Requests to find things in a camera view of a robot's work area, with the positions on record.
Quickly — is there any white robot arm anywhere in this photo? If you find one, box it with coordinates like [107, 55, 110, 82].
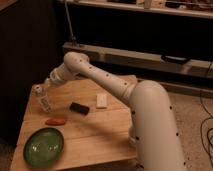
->
[45, 52, 187, 171]

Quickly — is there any black rectangular block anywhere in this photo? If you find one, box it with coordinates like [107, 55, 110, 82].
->
[69, 102, 90, 115]

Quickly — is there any red oblong object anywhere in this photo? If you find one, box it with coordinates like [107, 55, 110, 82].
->
[45, 118, 66, 126]

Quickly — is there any wooden table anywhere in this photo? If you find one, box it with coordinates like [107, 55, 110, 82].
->
[10, 79, 136, 171]

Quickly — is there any white rectangular block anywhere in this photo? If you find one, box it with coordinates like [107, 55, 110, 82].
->
[96, 93, 107, 109]

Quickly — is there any long wooden shelf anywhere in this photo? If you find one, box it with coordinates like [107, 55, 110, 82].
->
[63, 42, 213, 79]

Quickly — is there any metal vertical rod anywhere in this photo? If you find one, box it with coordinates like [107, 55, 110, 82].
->
[64, 0, 76, 45]

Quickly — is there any black handle on shelf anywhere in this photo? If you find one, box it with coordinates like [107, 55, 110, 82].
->
[161, 55, 190, 65]

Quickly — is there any black floor cable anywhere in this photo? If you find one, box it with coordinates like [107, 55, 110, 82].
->
[198, 61, 213, 164]

